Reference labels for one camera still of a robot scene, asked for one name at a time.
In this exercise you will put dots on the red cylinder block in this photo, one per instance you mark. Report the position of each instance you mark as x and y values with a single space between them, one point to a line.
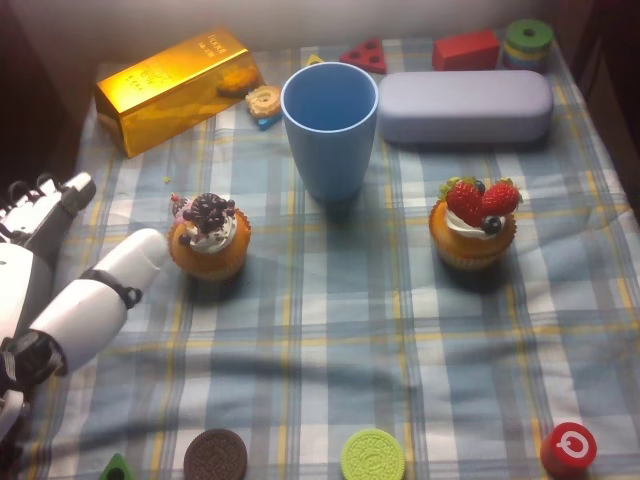
567 447

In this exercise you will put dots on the lilac glasses case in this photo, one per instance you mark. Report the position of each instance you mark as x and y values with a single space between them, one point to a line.
465 105

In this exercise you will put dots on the green sandwich cookie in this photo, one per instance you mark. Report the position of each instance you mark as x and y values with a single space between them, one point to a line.
372 456

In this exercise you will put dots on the red rectangular block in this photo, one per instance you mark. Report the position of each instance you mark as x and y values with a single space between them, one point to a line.
465 50

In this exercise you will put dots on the shiny gold bar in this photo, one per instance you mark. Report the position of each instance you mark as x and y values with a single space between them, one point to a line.
165 95

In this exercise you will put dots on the strawberry topped cupcake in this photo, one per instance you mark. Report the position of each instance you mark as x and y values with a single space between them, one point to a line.
472 240

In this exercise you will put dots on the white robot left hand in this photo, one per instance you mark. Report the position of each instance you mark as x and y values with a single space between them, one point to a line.
95 300

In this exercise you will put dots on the blue triangle block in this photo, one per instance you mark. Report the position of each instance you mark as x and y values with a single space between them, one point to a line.
267 123

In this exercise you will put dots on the blue plastic cup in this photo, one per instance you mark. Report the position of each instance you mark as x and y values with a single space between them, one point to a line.
330 160

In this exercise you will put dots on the chocolate topped cupcake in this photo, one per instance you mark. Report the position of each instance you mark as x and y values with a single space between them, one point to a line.
210 245

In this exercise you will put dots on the green triangle block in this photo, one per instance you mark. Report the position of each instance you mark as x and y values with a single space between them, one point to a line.
116 470

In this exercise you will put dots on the beige flower biscuit toy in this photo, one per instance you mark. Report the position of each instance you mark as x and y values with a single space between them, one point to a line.
263 101

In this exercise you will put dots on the white backdrop panel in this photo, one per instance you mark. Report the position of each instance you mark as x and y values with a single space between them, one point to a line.
300 22

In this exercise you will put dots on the yellow triangle block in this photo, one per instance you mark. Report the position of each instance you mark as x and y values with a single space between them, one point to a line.
313 61

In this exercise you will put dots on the blue plaid tablecloth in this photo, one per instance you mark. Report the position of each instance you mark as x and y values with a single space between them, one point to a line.
350 325

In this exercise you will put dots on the red triangle block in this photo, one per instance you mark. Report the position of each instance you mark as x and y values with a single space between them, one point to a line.
361 62

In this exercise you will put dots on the brown sandwich cookie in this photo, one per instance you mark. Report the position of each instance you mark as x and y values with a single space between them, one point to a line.
215 455

